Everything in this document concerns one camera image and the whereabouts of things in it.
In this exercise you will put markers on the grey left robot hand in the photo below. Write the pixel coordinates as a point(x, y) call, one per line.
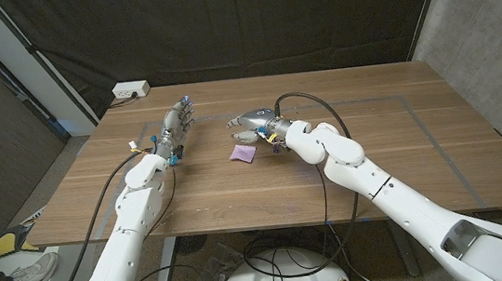
point(172, 127)

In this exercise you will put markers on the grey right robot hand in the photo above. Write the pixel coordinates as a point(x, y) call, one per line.
point(260, 120)

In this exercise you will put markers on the purple sticky note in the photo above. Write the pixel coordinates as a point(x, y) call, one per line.
point(243, 153)

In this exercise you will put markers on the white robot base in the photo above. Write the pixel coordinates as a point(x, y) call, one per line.
point(312, 274)

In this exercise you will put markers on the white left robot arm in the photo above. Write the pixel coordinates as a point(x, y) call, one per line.
point(129, 228)

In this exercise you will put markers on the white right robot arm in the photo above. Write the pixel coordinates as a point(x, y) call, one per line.
point(397, 200)

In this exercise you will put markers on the purple and white marker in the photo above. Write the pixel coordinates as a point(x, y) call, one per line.
point(276, 150)

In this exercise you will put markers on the white power strip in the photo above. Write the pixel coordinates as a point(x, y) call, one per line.
point(131, 89)

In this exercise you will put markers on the black backdrop curtain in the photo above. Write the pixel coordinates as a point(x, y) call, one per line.
point(238, 20)

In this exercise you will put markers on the white table leg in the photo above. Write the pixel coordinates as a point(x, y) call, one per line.
point(166, 266)

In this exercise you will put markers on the black backdrop stand pole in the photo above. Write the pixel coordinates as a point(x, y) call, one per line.
point(40, 60)
point(428, 0)

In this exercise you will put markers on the clear plastic bag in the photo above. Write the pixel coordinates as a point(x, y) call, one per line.
point(214, 280)

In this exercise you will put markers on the grey table leg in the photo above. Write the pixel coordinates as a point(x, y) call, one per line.
point(405, 250)

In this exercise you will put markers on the yellow and black object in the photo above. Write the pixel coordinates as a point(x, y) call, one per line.
point(5, 243)

